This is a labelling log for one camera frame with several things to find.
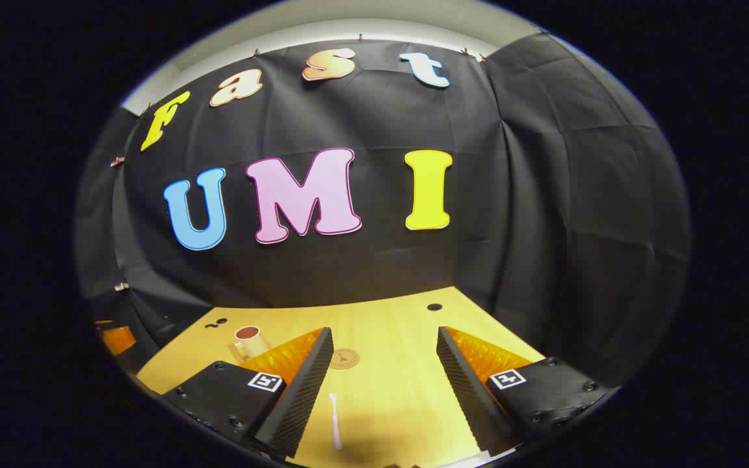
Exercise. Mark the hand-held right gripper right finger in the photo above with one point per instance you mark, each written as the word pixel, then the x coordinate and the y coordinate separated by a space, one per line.
pixel 465 390

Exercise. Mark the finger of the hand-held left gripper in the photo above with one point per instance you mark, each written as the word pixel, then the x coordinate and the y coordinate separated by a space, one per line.
pixel 118 339

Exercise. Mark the black backdrop cloth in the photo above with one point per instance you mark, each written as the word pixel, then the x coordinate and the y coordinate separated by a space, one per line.
pixel 381 117

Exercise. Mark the round cork coaster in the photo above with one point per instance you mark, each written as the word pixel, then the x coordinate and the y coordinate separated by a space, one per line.
pixel 346 359

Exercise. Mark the beige cup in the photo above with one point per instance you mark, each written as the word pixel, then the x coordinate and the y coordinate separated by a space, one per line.
pixel 252 343

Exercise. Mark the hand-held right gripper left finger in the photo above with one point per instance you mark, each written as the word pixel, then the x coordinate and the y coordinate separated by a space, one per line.
pixel 296 396

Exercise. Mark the white toothbrush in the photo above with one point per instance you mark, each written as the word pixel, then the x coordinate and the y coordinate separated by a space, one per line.
pixel 335 422

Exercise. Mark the wooden desktop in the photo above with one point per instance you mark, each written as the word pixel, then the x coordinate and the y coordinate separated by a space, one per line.
pixel 387 325

